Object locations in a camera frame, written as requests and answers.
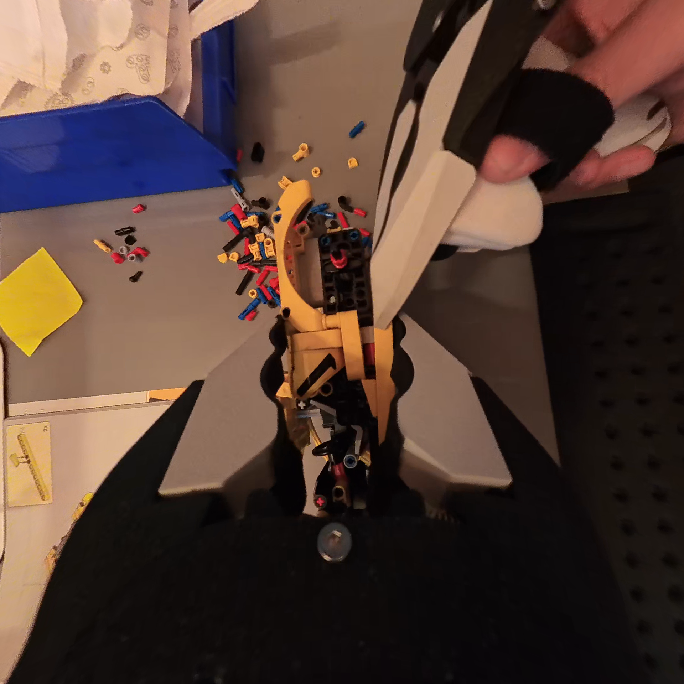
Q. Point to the yellow brick car model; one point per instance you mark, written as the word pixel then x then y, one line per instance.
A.
pixel 291 256

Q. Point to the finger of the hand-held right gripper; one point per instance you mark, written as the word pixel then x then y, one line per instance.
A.
pixel 398 149
pixel 422 213

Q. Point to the stubby black brick connector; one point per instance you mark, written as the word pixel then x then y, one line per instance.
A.
pixel 258 152

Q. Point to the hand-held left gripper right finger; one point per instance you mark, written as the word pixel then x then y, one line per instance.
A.
pixel 454 427

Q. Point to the blue plastic bin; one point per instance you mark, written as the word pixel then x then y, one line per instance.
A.
pixel 107 155

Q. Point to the large pile of brick pins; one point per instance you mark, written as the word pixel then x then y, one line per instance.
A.
pixel 248 250

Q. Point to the person's right hand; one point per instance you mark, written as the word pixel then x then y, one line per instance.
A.
pixel 641 42

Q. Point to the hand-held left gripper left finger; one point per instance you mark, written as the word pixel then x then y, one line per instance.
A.
pixel 219 427

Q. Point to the small group of brick pins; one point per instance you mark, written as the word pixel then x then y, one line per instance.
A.
pixel 117 257

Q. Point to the yellow sticky note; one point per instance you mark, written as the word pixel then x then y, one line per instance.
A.
pixel 37 299

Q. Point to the black perforated chair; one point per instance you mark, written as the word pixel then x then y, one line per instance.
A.
pixel 614 374

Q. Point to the grey desk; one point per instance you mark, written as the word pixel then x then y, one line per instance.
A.
pixel 160 331

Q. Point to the white crumpled paper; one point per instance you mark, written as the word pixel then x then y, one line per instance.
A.
pixel 80 53

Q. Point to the open instruction booklet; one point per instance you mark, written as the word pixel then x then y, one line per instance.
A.
pixel 80 427

